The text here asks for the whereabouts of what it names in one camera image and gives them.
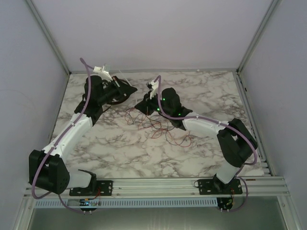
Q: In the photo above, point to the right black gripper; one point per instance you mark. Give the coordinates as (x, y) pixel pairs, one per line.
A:
(145, 105)

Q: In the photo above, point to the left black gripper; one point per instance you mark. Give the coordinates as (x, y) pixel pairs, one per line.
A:
(109, 83)

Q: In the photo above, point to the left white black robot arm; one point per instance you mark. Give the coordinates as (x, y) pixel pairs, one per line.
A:
(47, 167)

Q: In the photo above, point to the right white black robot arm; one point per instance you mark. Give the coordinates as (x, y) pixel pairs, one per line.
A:
(236, 142)

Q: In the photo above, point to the round brown-rimmed dish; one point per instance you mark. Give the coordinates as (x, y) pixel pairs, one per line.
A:
(114, 101)

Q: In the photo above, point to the marble pattern table mat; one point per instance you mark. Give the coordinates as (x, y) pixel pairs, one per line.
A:
(126, 144)

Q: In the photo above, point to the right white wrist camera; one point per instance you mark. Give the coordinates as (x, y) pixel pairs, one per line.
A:
(153, 87)

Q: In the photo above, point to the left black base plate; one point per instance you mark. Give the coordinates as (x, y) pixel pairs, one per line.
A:
(103, 188)

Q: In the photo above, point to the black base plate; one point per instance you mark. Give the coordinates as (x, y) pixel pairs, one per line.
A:
(215, 187)
(103, 188)

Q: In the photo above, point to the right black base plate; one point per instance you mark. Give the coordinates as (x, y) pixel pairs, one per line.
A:
(215, 187)

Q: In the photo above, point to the left aluminium corner post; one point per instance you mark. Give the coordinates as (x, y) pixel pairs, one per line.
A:
(48, 35)

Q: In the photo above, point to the aluminium corner post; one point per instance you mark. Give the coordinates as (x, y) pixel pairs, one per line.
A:
(48, 35)
(258, 34)

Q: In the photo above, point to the slotted grey cable duct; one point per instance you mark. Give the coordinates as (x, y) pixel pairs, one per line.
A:
(129, 202)

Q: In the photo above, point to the aluminium front rail frame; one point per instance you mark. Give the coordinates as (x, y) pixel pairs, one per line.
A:
(187, 187)

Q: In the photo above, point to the right aluminium corner post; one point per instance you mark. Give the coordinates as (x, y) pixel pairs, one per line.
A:
(258, 34)

